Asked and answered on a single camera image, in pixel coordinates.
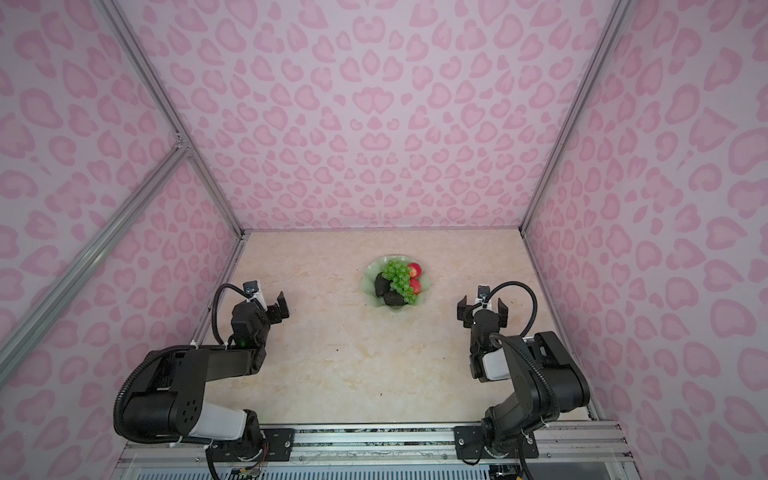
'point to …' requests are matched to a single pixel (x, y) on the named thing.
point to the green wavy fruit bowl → (375, 267)
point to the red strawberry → (416, 285)
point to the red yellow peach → (415, 270)
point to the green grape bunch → (399, 272)
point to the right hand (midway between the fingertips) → (484, 295)
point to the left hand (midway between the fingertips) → (267, 292)
